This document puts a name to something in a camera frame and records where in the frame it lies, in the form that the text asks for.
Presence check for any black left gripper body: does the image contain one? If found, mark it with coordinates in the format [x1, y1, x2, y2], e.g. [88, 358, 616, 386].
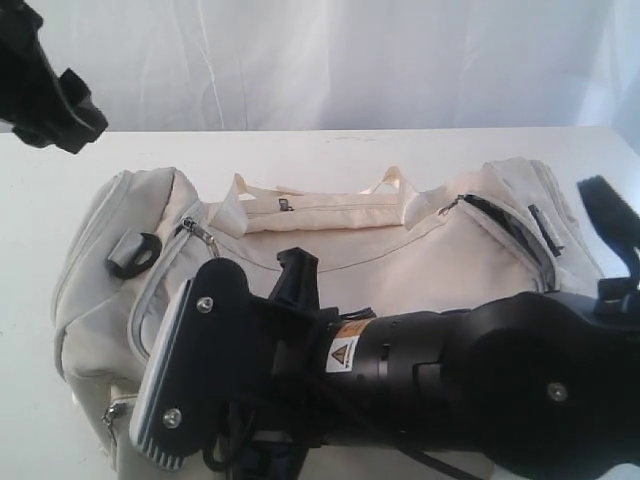
[1, 1, 65, 148]

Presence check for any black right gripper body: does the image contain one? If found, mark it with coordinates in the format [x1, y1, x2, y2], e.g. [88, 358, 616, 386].
[219, 295, 337, 479]

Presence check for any main zipper pull with ring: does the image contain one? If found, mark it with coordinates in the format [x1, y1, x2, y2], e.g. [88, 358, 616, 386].
[438, 195, 465, 216]

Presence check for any cream fabric duffel bag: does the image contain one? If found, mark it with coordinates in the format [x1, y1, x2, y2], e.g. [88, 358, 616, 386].
[52, 158, 602, 479]

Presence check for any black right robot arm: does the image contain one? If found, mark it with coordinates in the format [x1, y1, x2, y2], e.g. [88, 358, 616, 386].
[219, 249, 639, 479]

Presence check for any back pocket zipper pull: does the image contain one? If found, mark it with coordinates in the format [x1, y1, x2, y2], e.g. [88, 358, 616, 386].
[278, 198, 293, 212]

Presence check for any white backdrop curtain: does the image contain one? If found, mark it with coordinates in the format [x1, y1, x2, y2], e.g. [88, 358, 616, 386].
[33, 1, 639, 131]

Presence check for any side pocket zipper pull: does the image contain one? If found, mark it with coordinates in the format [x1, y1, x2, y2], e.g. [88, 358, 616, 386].
[101, 401, 128, 428]

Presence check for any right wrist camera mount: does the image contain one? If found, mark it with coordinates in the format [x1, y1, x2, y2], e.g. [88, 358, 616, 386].
[129, 258, 248, 470]

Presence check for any black D-ring left end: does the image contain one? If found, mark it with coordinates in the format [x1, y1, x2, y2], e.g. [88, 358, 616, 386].
[107, 230, 162, 277]

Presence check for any black d-ring end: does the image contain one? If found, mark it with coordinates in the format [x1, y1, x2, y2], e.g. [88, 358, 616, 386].
[107, 230, 162, 277]
[527, 203, 566, 256]

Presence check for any black D-ring right end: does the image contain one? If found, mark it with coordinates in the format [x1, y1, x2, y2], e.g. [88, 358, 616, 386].
[527, 203, 566, 256]

